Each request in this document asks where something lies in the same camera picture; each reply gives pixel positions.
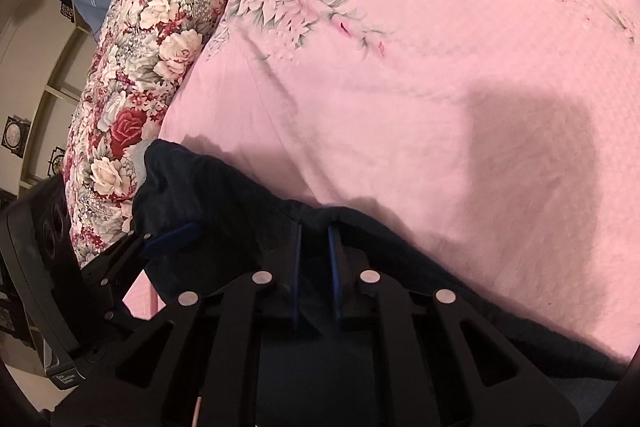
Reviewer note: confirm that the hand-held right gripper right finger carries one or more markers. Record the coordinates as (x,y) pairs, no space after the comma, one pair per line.
(336,277)

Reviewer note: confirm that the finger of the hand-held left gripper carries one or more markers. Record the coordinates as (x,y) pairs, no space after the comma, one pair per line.
(170,242)

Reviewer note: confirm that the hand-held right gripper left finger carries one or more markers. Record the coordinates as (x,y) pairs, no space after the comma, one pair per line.
(297,272)

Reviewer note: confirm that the dark navy pants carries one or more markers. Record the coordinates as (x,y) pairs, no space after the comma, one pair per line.
(225,207)

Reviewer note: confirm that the red floral pillow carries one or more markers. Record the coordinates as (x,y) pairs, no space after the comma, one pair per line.
(150,32)

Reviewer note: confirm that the pink floral bed sheet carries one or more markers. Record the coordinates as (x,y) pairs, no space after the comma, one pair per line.
(425,57)

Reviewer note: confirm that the small black framed wall picture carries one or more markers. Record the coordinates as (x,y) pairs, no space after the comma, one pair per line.
(15,136)
(56,162)

